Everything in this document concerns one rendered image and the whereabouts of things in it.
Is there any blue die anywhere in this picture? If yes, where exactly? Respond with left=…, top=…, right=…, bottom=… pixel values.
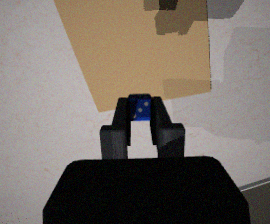
left=128, top=94, right=152, bottom=121

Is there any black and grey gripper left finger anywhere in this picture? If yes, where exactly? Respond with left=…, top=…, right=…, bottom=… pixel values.
left=99, top=97, right=131, bottom=159

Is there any tan flat mat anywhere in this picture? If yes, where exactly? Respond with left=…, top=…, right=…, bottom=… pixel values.
left=54, top=0, right=211, bottom=113

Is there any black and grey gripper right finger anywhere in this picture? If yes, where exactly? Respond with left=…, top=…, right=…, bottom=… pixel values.
left=150, top=96, right=185, bottom=158

